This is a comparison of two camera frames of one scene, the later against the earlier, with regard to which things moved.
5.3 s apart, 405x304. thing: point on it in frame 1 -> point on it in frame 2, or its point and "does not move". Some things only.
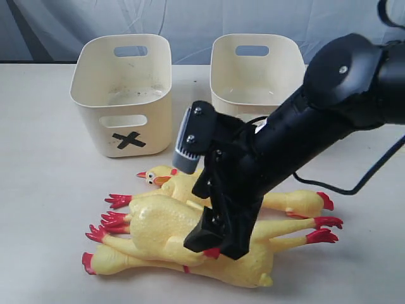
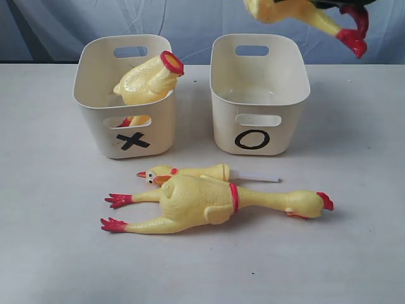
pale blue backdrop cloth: [52, 31] does not move
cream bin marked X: [123, 88] does not move
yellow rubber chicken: [250, 268] -> [350, 25]
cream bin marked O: [251, 73] does not move
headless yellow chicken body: [159, 223] -> [153, 78]
